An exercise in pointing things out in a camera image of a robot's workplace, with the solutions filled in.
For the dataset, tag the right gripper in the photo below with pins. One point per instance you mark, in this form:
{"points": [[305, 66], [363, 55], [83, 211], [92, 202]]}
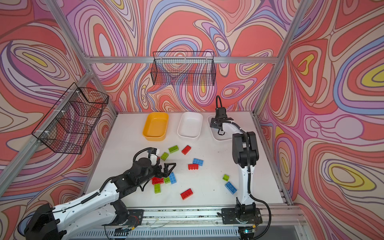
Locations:
{"points": [[213, 122]]}

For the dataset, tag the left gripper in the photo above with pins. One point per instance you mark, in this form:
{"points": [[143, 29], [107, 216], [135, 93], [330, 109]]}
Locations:
{"points": [[166, 173]]}

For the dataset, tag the small green lego brick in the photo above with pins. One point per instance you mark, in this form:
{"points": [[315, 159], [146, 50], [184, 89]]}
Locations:
{"points": [[164, 156]]}

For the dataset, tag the green lego brick top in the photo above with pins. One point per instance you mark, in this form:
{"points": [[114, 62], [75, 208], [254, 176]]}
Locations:
{"points": [[173, 149]]}

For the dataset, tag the tiny green lego brick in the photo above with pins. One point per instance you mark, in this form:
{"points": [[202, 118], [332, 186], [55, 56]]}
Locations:
{"points": [[226, 178]]}

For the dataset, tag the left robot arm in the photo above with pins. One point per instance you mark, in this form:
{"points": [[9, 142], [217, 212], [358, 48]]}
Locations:
{"points": [[102, 207]]}

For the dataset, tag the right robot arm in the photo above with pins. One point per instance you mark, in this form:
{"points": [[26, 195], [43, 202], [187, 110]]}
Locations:
{"points": [[245, 153]]}

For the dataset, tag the right white plastic container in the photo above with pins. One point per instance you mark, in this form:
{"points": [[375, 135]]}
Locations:
{"points": [[228, 128]]}

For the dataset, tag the white plastic container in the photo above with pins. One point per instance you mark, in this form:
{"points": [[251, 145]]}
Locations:
{"points": [[228, 128], [190, 126]]}

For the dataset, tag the green lego brick cluster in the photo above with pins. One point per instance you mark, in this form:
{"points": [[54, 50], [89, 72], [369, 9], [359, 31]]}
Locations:
{"points": [[167, 180]]}

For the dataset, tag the blue lego brick cluster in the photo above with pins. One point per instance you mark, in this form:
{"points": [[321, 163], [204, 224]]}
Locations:
{"points": [[172, 178]]}

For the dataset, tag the red lego brick cluster lower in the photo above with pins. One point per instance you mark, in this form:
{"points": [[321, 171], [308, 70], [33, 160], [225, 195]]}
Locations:
{"points": [[156, 181]]}

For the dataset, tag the green lego brick bottom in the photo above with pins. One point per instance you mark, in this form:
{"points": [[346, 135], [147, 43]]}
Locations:
{"points": [[157, 188]]}

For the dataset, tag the red lego brick on side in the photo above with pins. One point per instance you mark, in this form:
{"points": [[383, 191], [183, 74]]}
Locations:
{"points": [[193, 166]]}

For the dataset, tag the red lego brick top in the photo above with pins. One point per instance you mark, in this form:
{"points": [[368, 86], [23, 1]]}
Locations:
{"points": [[186, 149]]}

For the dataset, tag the middle white plastic container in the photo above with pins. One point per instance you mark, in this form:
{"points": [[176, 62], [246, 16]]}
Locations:
{"points": [[190, 126]]}

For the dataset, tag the red lego brick bottom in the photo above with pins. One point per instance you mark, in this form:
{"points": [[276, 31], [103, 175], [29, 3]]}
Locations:
{"points": [[186, 194]]}

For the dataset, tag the yellow plastic container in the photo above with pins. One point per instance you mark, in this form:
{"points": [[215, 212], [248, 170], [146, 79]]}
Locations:
{"points": [[156, 125]]}

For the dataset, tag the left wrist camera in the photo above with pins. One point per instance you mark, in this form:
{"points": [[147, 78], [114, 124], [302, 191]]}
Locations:
{"points": [[154, 158]]}

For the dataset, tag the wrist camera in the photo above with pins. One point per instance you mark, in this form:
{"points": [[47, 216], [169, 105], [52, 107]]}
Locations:
{"points": [[154, 158], [221, 113]]}

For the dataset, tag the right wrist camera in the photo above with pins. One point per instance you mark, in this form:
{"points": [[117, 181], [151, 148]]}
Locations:
{"points": [[221, 113]]}

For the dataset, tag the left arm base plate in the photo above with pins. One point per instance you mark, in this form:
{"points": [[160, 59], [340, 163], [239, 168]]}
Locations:
{"points": [[128, 217]]}

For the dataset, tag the back black wire basket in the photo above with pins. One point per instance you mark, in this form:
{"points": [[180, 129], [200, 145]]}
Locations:
{"points": [[183, 68]]}

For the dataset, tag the black wire basket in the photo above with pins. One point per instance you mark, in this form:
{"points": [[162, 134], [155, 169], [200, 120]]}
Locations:
{"points": [[183, 68], [74, 121]]}

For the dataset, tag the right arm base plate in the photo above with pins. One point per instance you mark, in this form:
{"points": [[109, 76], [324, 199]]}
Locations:
{"points": [[229, 217]]}

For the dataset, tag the left black wire basket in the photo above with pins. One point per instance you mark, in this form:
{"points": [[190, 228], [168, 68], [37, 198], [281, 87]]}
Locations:
{"points": [[74, 121]]}

